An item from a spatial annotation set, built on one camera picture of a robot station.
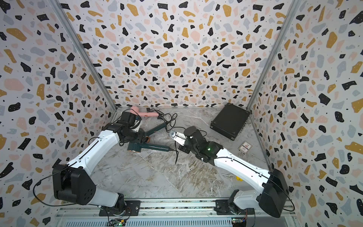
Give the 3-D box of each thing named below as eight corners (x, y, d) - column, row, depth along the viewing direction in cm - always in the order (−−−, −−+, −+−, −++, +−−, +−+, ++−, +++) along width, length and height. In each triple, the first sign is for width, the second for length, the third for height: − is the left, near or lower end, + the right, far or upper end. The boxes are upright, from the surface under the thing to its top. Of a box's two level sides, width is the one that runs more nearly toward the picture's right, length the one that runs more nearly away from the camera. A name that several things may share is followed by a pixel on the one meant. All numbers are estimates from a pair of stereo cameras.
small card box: (237, 149, 99) (237, 147, 98) (243, 141, 103) (244, 140, 102) (245, 155, 96) (246, 154, 95) (252, 147, 100) (253, 145, 99)
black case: (209, 128, 110) (210, 123, 106) (227, 106, 126) (228, 102, 121) (234, 142, 102) (236, 137, 98) (249, 117, 118) (252, 112, 113)
